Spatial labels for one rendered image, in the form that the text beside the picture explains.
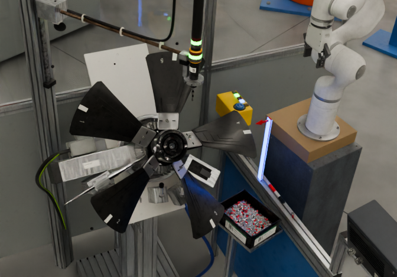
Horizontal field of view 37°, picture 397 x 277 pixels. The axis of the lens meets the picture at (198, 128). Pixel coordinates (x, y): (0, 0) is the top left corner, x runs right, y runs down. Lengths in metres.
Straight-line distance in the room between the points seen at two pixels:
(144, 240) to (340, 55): 1.14
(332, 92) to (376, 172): 1.69
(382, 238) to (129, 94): 1.11
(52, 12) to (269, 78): 1.40
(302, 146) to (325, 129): 0.13
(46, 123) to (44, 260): 0.99
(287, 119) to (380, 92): 2.31
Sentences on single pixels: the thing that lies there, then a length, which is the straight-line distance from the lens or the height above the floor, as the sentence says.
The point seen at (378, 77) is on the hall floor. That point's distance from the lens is 5.11.
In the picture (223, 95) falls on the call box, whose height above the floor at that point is 1.07.
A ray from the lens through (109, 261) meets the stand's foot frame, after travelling 3.22.
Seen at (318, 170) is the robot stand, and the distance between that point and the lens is 2.58.
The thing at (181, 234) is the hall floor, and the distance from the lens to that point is 3.45.
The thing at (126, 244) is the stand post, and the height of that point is 0.32.
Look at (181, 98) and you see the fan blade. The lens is 2.16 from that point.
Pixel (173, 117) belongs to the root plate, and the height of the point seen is 1.27.
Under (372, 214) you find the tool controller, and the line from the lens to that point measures 1.96.
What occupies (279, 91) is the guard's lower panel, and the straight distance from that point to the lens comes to 3.35.
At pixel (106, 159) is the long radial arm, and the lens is 2.21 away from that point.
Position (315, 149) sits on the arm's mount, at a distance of 2.55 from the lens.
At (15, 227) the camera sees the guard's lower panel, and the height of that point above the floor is 0.25.
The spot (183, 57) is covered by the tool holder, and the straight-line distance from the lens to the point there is 2.00.
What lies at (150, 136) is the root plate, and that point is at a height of 1.23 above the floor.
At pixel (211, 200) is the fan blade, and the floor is 0.97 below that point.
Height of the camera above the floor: 2.57
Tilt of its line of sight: 38 degrees down
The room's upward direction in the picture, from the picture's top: 4 degrees clockwise
